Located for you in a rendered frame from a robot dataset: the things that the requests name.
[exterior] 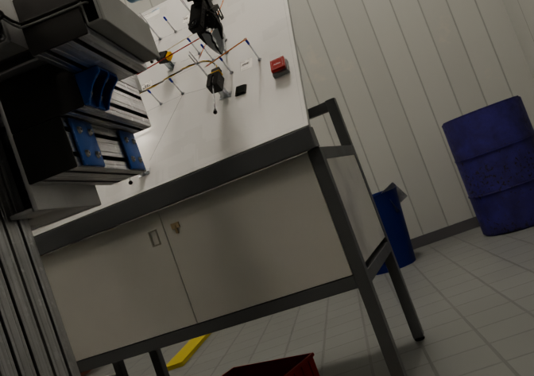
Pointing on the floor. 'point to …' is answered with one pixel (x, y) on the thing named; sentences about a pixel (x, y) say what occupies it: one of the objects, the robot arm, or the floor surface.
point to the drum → (496, 164)
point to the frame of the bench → (363, 271)
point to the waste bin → (394, 225)
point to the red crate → (279, 367)
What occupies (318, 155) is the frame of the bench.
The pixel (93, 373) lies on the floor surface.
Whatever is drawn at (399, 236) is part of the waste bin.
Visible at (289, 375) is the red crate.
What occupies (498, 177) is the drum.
